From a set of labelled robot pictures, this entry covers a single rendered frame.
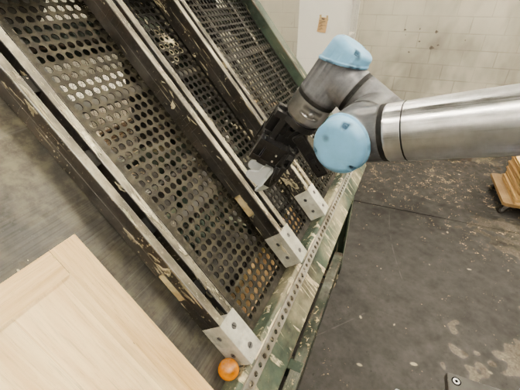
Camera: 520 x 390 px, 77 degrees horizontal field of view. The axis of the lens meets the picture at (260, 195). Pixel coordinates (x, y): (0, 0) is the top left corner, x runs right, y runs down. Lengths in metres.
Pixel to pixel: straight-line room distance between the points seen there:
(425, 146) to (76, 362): 0.66
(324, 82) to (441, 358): 1.84
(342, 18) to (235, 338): 3.71
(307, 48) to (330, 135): 3.83
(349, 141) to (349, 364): 1.68
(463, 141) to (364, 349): 1.75
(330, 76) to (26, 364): 0.68
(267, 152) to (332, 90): 0.18
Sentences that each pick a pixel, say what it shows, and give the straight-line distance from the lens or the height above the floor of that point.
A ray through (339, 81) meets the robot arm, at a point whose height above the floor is 1.55.
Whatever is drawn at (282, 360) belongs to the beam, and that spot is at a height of 0.84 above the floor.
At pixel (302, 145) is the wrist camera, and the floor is 1.43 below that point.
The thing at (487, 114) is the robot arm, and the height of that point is 1.57.
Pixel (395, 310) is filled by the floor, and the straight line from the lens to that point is 2.30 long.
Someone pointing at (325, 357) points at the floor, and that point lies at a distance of 2.00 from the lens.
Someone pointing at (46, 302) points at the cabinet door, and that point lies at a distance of 0.72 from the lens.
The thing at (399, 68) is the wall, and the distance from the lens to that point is 5.55.
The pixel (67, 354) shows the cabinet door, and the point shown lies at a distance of 0.72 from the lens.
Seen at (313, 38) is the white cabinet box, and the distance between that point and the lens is 4.22.
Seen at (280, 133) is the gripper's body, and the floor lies 1.44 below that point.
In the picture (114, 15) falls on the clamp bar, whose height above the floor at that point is 1.62.
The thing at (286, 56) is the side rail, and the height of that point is 1.39.
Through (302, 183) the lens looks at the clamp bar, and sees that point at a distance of 1.27.
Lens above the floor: 1.68
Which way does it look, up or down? 32 degrees down
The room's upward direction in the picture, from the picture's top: straight up
